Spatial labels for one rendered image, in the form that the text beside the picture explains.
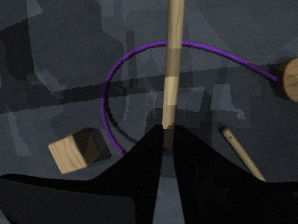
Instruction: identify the thin wooden stick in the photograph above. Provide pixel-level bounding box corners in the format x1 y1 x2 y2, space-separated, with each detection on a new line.
221 127 266 181

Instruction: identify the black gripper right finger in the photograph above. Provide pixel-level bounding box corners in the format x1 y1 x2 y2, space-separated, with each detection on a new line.
173 125 298 224

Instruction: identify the brown wooden block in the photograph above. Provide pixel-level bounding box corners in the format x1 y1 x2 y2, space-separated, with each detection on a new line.
48 128 100 175

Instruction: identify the wooden stick with purple string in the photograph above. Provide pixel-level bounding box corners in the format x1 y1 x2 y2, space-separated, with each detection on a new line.
101 0 279 157

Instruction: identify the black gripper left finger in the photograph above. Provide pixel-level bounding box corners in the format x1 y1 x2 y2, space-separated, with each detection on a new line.
0 124 164 224

